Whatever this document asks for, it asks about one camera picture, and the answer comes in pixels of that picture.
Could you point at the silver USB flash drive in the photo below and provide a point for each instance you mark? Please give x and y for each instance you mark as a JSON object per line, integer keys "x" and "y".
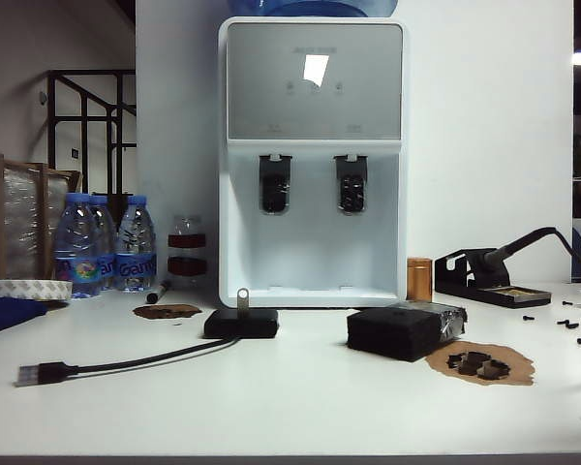
{"x": 242, "y": 302}

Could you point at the black sponge block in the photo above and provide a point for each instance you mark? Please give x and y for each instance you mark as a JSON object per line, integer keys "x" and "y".
{"x": 387, "y": 334}

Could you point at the black USB hub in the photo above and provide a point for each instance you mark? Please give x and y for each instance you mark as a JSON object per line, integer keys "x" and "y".
{"x": 259, "y": 325}

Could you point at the white AUX water dispenser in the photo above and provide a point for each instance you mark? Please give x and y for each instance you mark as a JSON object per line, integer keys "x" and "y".
{"x": 314, "y": 242}

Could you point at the glass jar with red bands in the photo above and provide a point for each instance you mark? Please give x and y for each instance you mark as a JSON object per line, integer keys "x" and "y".
{"x": 186, "y": 239}

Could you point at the copper coloured cylinder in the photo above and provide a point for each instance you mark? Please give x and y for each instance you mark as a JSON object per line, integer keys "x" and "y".
{"x": 419, "y": 281}

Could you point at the black marker pen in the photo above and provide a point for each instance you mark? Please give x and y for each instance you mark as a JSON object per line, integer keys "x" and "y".
{"x": 154, "y": 294}

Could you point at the right plastic water bottle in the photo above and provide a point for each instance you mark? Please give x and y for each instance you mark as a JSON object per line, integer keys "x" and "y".
{"x": 135, "y": 242}

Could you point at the clear plastic water bottle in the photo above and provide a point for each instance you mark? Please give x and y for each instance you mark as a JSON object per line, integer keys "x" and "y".
{"x": 107, "y": 232}

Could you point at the left plastic water bottle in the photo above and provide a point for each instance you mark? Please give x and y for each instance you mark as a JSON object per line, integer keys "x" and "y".
{"x": 77, "y": 242}

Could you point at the grey black soldering iron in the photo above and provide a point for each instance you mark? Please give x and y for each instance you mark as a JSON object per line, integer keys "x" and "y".
{"x": 523, "y": 242}

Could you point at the black soldering iron stand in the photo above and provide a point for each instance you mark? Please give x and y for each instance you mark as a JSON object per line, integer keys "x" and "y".
{"x": 528, "y": 301}

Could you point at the black metal stair railing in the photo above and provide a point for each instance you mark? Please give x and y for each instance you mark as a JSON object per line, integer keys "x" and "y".
{"x": 51, "y": 121}

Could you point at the wooden crate with bubble wrap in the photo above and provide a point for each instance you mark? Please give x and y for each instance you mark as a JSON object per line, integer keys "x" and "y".
{"x": 19, "y": 218}

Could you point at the white double-sided tape roll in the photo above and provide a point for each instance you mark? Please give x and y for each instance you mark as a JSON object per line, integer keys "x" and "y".
{"x": 24, "y": 289}

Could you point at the blue cloth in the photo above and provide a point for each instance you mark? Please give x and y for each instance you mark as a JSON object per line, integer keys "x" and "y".
{"x": 5, "y": 314}

